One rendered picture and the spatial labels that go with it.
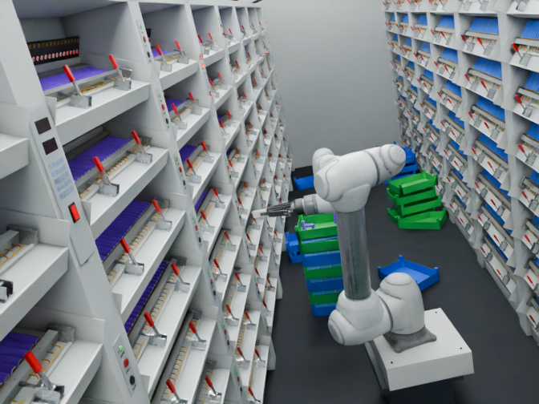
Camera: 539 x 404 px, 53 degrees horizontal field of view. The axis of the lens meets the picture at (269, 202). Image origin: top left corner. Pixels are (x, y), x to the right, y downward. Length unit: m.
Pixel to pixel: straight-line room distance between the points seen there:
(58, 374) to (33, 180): 0.33
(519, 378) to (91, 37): 2.10
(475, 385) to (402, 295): 0.60
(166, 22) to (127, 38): 0.70
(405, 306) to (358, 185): 0.58
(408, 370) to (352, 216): 0.67
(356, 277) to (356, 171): 0.42
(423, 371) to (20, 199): 1.65
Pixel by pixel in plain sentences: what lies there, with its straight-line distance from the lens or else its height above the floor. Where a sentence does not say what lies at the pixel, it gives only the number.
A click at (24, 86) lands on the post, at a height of 1.60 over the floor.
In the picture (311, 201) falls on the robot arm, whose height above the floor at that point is 0.83.
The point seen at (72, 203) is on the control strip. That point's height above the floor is 1.39.
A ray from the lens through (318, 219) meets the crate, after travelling 3.06.
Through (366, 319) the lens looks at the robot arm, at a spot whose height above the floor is 0.51.
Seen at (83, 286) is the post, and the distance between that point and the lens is 1.03.
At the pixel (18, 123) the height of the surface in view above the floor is 1.55.
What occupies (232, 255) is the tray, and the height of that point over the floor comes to 0.74.
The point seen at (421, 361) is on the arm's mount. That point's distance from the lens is 2.19.
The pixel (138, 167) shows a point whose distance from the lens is 1.43.
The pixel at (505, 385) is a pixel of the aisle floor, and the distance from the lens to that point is 2.56.
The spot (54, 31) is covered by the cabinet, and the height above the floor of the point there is 1.71.
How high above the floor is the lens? 1.62
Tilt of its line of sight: 18 degrees down
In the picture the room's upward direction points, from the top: 13 degrees counter-clockwise
